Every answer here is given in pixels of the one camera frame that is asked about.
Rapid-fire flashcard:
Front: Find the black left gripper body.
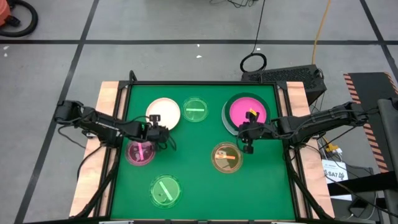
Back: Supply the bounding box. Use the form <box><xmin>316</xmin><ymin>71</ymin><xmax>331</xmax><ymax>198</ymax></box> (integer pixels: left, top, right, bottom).
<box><xmin>142</xmin><ymin>114</ymin><xmax>171</xmax><ymax>145</ymax></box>

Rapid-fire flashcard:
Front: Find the yellow hanging power cable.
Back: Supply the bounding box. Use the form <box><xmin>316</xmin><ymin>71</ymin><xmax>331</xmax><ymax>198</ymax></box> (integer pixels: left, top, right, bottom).
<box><xmin>311</xmin><ymin>0</ymin><xmax>332</xmax><ymax>65</ymax></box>

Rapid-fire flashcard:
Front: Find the clear pink plastic plate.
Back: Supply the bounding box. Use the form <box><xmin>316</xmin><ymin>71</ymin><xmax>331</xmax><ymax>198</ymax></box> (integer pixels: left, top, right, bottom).
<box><xmin>125</xmin><ymin>139</ymin><xmax>156</xmax><ymax>167</ymax></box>

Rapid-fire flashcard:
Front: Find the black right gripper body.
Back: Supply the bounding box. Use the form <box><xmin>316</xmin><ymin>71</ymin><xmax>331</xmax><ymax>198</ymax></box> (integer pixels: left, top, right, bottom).
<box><xmin>243</xmin><ymin>111</ymin><xmax>279</xmax><ymax>154</ymax></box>

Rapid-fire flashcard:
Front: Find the black mat with striped edges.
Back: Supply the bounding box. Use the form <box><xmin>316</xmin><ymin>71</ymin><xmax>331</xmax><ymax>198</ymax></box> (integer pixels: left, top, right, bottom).
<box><xmin>343</xmin><ymin>72</ymin><xmax>398</xmax><ymax>174</ymax></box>

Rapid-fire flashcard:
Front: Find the large pale grey plate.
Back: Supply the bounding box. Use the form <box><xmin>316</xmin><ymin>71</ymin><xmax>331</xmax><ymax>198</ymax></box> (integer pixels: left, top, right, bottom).
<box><xmin>221</xmin><ymin>98</ymin><xmax>271</xmax><ymax>137</ymax></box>

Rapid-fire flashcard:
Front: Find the wooden side board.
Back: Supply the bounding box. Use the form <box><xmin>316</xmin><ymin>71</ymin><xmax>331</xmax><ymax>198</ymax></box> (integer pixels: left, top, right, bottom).
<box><xmin>285</xmin><ymin>81</ymin><xmax>336</xmax><ymax>219</ymax></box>
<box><xmin>68</xmin><ymin>81</ymin><xmax>129</xmax><ymax>218</ymax></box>

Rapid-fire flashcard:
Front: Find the black computer case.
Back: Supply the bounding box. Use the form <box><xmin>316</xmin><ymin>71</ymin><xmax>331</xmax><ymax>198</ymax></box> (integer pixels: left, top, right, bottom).
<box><xmin>241</xmin><ymin>63</ymin><xmax>328</xmax><ymax>105</ymax></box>

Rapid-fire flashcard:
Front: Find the yellow plug connector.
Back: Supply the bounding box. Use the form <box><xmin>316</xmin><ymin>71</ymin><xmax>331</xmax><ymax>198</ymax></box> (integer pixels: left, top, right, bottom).
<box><xmin>324</xmin><ymin>141</ymin><xmax>340</xmax><ymax>154</ymax></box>

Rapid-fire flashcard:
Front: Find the black coiled floor cable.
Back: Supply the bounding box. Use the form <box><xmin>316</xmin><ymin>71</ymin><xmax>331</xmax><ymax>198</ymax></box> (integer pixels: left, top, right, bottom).
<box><xmin>239</xmin><ymin>0</ymin><xmax>268</xmax><ymax>73</ymax></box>

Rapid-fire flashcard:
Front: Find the clear orange plastic plate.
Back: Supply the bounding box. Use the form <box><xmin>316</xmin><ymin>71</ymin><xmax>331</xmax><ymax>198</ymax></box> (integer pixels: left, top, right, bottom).
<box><xmin>211</xmin><ymin>142</ymin><xmax>244</xmax><ymax>174</ymax></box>

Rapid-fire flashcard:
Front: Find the orange vacuum cleaner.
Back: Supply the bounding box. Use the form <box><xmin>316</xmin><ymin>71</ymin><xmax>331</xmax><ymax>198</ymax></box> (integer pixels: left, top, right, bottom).
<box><xmin>0</xmin><ymin>0</ymin><xmax>12</xmax><ymax>27</ymax></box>

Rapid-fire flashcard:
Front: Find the dark green plastic plate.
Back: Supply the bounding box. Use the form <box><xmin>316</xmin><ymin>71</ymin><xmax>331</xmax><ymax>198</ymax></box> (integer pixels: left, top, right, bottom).
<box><xmin>225</xmin><ymin>92</ymin><xmax>272</xmax><ymax>134</ymax></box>

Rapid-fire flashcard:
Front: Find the green table mat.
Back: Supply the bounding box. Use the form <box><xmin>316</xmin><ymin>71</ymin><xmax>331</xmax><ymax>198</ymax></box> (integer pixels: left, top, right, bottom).
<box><xmin>110</xmin><ymin>84</ymin><xmax>296</xmax><ymax>221</ymax></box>

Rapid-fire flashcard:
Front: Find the small clear green plate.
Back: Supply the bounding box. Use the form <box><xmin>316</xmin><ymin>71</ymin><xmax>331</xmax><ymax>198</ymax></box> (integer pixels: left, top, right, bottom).
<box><xmin>182</xmin><ymin>96</ymin><xmax>210</xmax><ymax>123</ymax></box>

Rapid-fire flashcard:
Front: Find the white paper label sheet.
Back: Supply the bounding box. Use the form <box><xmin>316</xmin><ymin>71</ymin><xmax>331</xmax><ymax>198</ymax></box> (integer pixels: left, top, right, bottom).
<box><xmin>321</xmin><ymin>159</ymin><xmax>353</xmax><ymax>202</ymax></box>

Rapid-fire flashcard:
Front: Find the black table frame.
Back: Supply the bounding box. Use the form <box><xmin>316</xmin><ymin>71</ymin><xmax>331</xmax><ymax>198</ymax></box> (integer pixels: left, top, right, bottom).
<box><xmin>70</xmin><ymin>70</ymin><xmax>336</xmax><ymax>224</ymax></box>

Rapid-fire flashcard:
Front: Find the black vacuum hose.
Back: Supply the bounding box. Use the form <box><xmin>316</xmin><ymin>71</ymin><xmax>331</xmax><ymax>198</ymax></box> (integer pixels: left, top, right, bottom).
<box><xmin>0</xmin><ymin>0</ymin><xmax>39</xmax><ymax>39</ymax></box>

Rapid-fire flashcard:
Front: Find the large clear green plate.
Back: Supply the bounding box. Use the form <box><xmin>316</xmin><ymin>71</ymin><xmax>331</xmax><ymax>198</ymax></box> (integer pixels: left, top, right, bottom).
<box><xmin>149</xmin><ymin>174</ymin><xmax>183</xmax><ymax>210</ymax></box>

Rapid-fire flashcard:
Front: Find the beige plastic plate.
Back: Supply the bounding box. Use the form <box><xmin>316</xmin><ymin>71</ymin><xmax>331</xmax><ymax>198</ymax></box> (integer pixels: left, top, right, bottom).
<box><xmin>146</xmin><ymin>97</ymin><xmax>182</xmax><ymax>131</ymax></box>

